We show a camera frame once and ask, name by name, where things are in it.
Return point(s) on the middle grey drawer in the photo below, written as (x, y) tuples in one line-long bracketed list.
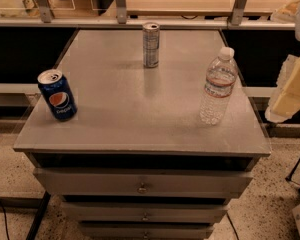
[(128, 212)]

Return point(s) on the blue pepsi can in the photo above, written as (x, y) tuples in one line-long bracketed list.
[(56, 91)]

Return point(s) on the bottom grey drawer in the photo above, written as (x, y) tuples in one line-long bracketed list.
[(146, 231)]

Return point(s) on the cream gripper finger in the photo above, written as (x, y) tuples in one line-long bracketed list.
[(284, 102)]

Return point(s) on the right metal rail post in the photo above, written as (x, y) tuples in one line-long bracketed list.
[(237, 13)]

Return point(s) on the metal rail post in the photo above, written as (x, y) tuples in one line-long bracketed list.
[(237, 13), (45, 11), (121, 11)]

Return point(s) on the grey drawer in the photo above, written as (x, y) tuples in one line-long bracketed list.
[(128, 212), (146, 231), (153, 183)]

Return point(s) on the silver redbull can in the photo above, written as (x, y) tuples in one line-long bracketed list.
[(151, 40)]

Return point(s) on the top grey drawer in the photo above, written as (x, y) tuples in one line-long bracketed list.
[(153, 183)]

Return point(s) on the clear plastic water bottle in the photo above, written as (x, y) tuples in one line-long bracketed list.
[(221, 76)]

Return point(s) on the left metal rail post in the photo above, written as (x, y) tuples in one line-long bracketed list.
[(45, 11)]

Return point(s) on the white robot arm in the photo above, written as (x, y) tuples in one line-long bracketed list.
[(285, 10)]

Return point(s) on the middle metal rail post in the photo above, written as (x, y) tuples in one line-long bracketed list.
[(121, 11)]

